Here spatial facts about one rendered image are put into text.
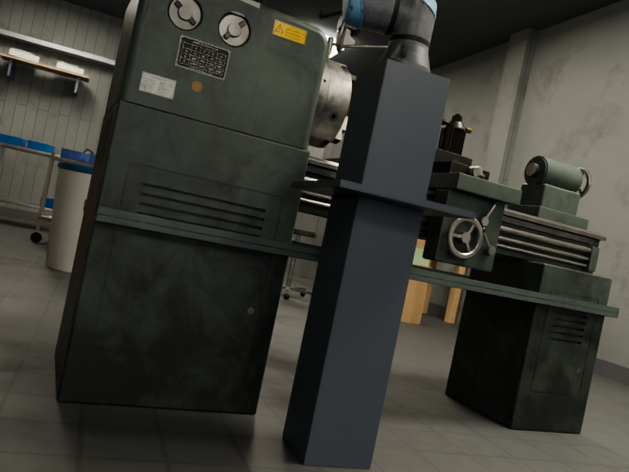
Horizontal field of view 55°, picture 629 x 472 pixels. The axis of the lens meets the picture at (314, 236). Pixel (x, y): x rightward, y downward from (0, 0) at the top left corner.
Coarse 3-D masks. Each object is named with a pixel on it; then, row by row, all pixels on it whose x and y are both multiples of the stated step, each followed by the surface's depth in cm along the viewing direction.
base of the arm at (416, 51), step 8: (392, 40) 169; (400, 40) 167; (408, 40) 166; (416, 40) 166; (424, 40) 167; (392, 48) 167; (400, 48) 166; (408, 48) 165; (416, 48) 166; (424, 48) 168; (384, 56) 169; (392, 56) 166; (400, 56) 166; (408, 56) 165; (416, 56) 165; (424, 56) 167; (408, 64) 164; (416, 64) 165; (424, 64) 166
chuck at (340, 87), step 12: (336, 72) 208; (348, 72) 212; (336, 84) 206; (348, 84) 208; (336, 96) 206; (348, 96) 208; (324, 108) 205; (336, 108) 207; (324, 120) 207; (336, 120) 208; (312, 132) 210; (324, 132) 211; (336, 132) 212; (312, 144) 219; (324, 144) 219
